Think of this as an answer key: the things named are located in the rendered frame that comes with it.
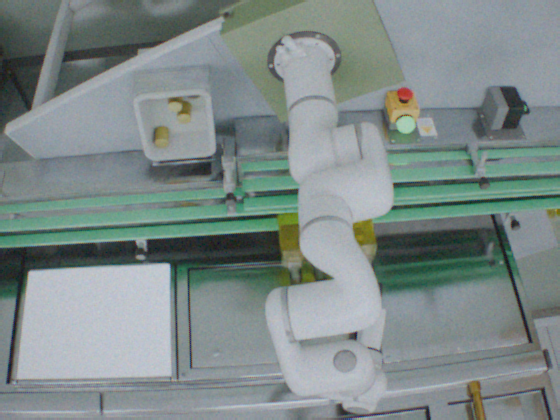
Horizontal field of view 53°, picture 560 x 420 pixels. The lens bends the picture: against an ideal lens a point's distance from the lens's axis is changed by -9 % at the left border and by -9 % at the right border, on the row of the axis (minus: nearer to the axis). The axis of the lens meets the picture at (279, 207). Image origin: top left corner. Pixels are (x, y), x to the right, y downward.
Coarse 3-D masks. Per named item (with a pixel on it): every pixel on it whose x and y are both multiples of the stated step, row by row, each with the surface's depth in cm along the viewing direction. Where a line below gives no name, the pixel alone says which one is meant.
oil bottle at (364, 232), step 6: (360, 222) 147; (366, 222) 147; (372, 222) 147; (354, 228) 146; (360, 228) 146; (366, 228) 146; (372, 228) 146; (354, 234) 145; (360, 234) 145; (366, 234) 145; (372, 234) 145; (360, 240) 144; (366, 240) 144; (372, 240) 144; (360, 246) 143; (366, 246) 143; (372, 246) 143; (366, 252) 142; (372, 252) 142; (372, 258) 144
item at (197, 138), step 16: (144, 96) 128; (160, 96) 128; (208, 96) 130; (144, 112) 136; (160, 112) 142; (176, 112) 143; (192, 112) 143; (208, 112) 134; (144, 128) 137; (176, 128) 147; (192, 128) 148; (208, 128) 146; (144, 144) 140; (176, 144) 147; (192, 144) 147; (208, 144) 147; (160, 160) 146
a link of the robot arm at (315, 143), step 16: (320, 96) 111; (288, 112) 114; (304, 112) 109; (320, 112) 109; (336, 112) 112; (304, 128) 107; (320, 128) 109; (336, 128) 106; (352, 128) 105; (304, 144) 105; (320, 144) 104; (336, 144) 104; (352, 144) 103; (288, 160) 107; (304, 160) 105; (320, 160) 104; (336, 160) 104; (352, 160) 103; (304, 176) 106
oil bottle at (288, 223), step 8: (280, 216) 147; (288, 216) 147; (296, 216) 147; (280, 224) 146; (288, 224) 146; (296, 224) 146; (280, 232) 145; (288, 232) 145; (296, 232) 145; (280, 240) 144; (288, 240) 143; (296, 240) 143; (280, 248) 146; (288, 248) 142; (296, 248) 142; (288, 256) 141; (296, 256) 141; (304, 256) 142; (288, 264) 142
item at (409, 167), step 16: (400, 160) 144; (416, 160) 144; (432, 160) 144; (448, 160) 144; (464, 160) 145; (496, 160) 145; (512, 160) 145; (528, 160) 145; (544, 160) 145; (256, 176) 141; (272, 176) 141; (288, 176) 140; (400, 176) 141; (416, 176) 141; (432, 176) 141; (448, 176) 141; (464, 176) 141
